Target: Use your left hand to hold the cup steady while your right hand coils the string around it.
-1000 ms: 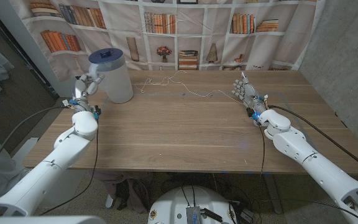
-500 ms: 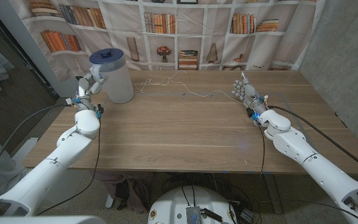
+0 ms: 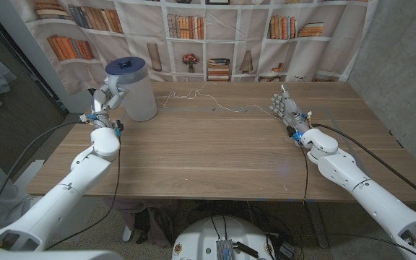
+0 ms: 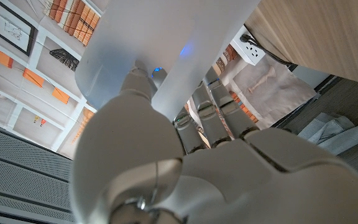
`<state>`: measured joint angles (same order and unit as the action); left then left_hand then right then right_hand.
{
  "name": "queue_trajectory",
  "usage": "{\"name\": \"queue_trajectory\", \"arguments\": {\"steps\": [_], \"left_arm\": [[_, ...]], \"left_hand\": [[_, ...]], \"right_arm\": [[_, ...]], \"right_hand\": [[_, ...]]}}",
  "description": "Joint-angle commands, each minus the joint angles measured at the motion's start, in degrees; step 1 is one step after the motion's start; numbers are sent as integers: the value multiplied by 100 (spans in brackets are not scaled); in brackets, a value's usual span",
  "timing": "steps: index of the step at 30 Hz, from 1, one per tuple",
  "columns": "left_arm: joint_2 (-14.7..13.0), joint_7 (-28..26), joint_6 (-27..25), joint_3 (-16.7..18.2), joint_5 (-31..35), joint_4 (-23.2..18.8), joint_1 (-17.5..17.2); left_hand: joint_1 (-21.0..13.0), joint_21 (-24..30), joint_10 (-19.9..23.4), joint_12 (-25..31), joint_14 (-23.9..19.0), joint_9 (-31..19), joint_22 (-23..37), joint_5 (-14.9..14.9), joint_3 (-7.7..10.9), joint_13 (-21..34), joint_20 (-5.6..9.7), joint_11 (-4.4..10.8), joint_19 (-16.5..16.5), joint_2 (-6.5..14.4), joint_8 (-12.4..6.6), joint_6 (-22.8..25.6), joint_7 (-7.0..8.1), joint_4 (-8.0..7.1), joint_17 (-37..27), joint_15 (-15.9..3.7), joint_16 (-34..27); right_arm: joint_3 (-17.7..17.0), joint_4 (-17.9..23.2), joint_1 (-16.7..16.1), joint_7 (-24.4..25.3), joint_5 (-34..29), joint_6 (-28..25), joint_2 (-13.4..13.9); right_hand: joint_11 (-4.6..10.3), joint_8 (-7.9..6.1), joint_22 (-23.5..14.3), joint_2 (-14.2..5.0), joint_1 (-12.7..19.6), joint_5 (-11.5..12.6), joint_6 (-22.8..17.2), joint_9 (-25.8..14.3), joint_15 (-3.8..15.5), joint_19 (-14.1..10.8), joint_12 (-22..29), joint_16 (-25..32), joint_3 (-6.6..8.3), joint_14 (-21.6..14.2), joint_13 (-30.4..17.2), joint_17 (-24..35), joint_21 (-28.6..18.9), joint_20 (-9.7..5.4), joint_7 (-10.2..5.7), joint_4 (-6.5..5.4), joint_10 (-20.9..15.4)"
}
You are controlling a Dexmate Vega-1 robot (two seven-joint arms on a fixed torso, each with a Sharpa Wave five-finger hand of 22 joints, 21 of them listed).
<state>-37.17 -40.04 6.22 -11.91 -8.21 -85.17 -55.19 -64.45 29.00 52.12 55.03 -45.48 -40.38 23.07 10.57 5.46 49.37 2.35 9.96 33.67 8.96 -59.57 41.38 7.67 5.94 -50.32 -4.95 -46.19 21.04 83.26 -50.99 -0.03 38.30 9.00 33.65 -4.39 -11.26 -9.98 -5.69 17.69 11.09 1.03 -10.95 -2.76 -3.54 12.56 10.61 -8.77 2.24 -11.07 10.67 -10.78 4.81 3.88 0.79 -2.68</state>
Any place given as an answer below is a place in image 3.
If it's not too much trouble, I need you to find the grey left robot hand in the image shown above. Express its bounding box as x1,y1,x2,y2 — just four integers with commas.
90,84,130,129

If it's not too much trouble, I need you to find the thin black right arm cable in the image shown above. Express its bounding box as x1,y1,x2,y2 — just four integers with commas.
299,143,310,205

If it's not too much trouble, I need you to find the translucent pitcher with blue lid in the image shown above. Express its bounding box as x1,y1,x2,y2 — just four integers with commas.
105,56,158,123

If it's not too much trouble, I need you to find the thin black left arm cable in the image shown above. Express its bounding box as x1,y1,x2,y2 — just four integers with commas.
44,133,121,251

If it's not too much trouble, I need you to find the silver finned box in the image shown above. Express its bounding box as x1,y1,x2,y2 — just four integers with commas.
215,238,235,260

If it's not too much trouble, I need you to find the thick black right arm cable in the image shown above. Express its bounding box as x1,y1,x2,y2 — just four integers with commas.
311,123,416,209

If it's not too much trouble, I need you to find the white floor platform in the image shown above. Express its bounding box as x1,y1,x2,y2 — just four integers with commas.
12,158,99,241

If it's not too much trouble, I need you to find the thin white string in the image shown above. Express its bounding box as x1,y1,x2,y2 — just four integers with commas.
156,81,285,122

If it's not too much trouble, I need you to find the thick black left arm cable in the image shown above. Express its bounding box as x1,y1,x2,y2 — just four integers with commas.
0,120,93,235

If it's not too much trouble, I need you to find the printed bookshelf backdrop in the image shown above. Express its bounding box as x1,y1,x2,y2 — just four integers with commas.
11,0,379,95

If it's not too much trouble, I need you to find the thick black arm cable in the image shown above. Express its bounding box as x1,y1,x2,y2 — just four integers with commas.
0,120,93,235
311,123,416,209

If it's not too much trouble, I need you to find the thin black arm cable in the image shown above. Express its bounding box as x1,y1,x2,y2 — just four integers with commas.
44,133,121,251
299,143,310,205

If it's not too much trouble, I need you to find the grey metal table leg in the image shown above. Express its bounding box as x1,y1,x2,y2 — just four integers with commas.
307,201,330,249

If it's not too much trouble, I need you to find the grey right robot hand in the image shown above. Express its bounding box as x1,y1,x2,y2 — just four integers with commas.
269,84,313,137

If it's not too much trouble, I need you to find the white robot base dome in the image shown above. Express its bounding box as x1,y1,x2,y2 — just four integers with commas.
171,215,277,260

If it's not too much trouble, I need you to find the grey tape outline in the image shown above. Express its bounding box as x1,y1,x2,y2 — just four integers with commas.
79,106,381,196

